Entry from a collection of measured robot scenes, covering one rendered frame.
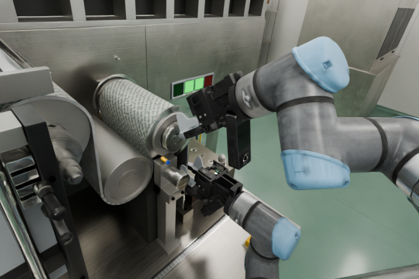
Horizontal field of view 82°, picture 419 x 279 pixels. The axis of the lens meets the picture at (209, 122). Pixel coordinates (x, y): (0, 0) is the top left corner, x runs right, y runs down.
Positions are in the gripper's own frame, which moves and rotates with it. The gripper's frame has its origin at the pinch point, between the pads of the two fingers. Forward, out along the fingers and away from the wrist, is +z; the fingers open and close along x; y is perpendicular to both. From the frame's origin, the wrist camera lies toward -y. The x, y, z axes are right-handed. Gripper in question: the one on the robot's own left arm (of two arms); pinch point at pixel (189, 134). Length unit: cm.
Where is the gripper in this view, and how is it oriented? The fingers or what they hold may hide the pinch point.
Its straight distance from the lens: 57.1
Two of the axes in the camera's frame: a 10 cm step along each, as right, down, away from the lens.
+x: -6.8, 3.1, -6.7
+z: -6.2, 2.5, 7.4
